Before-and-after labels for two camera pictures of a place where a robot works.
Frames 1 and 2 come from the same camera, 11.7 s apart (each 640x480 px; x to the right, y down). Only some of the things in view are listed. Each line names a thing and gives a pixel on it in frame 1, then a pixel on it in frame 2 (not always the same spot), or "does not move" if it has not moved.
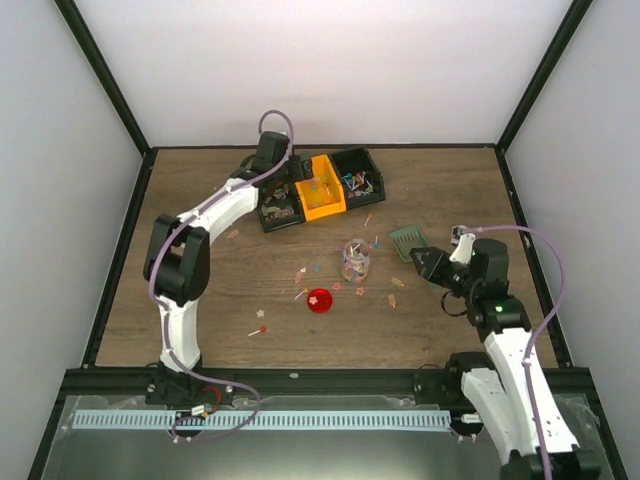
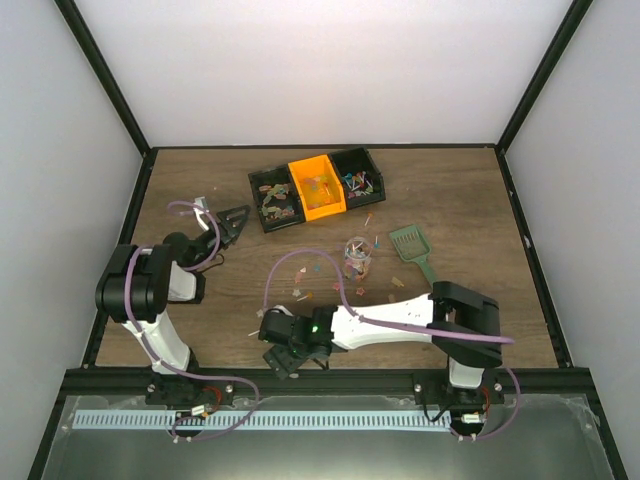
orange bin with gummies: [323, 194] does not move
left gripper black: [296, 174] → [227, 232]
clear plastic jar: [355, 260] does not move
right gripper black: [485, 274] → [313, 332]
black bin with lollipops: [361, 178] does not move
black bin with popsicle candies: [280, 205] does not move
